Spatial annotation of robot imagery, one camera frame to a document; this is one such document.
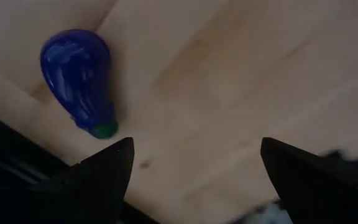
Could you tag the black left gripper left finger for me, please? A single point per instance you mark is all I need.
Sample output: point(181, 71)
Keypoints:
point(110, 168)

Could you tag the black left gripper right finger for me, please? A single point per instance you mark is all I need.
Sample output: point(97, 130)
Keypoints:
point(297, 180)

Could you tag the blue toy eggplant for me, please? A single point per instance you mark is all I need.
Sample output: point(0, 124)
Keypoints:
point(76, 74)

